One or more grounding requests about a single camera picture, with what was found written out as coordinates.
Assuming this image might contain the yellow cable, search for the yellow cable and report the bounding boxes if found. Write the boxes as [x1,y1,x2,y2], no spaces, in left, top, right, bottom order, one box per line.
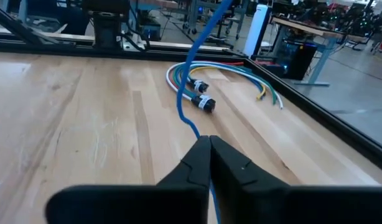
[189,65,267,101]

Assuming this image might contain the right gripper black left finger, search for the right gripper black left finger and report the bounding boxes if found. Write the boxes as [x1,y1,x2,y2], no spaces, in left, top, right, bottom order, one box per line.
[44,135,212,224]

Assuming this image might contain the dark blue cable black plug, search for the dark blue cable black plug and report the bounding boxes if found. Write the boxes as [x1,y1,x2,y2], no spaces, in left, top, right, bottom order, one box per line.
[178,63,265,94]

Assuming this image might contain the wooden top desk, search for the wooden top desk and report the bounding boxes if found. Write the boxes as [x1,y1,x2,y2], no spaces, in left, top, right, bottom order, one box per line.
[270,16,369,87]

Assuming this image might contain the multicolour cable bundle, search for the multicolour cable bundle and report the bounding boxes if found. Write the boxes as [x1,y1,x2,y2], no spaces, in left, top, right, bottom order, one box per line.
[165,60,284,113]

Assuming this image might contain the long blue ethernet cable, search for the long blue ethernet cable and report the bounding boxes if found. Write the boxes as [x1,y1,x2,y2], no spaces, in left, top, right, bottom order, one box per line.
[176,0,235,224]

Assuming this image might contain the black table edge rail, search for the black table edge rail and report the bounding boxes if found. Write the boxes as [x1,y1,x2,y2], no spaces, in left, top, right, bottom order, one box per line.
[0,39,382,175]

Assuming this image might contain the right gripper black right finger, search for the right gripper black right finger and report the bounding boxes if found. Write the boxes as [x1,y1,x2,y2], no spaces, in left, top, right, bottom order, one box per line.
[210,135,382,224]

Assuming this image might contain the grey rolling cart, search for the grey rolling cart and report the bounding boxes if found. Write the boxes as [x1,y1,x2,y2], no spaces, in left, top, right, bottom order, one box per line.
[181,0,251,43]

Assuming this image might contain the white tower unit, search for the white tower unit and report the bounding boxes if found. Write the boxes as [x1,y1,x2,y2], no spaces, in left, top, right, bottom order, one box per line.
[242,3,273,58]

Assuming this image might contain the black computer tower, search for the black computer tower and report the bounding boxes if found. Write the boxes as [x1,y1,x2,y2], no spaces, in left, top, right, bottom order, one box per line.
[275,39,319,81]

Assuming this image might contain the black diagonal frame brace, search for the black diagonal frame brace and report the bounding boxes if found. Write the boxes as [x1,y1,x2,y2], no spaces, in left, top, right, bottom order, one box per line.
[0,2,60,46]

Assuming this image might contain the background robot station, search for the background robot station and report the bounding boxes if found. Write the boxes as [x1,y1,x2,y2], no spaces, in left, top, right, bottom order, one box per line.
[315,0,382,38]

